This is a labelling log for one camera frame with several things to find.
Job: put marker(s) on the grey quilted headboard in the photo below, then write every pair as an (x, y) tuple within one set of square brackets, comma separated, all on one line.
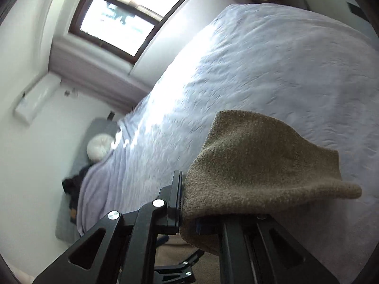
[(66, 229)]

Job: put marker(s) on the wooden framed window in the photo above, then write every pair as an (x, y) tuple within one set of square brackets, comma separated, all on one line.
[(122, 27)]

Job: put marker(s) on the white wall air conditioner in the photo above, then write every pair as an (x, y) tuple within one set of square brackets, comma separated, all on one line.
[(33, 101)]

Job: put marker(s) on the round white cushion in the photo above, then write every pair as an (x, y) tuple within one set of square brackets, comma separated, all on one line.
[(99, 147)]

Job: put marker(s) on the dark clothing pile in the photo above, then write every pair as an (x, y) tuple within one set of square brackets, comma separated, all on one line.
[(71, 186)]

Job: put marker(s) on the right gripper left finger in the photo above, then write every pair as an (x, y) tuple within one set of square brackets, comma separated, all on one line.
[(120, 248)]

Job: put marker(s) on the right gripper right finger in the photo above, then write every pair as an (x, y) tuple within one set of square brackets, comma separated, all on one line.
[(254, 249)]

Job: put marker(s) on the brown knit sweater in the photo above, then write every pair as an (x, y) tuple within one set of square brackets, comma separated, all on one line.
[(251, 163)]

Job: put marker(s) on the lavender embossed bed blanket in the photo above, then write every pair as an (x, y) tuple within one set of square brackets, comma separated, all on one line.
[(316, 74)]

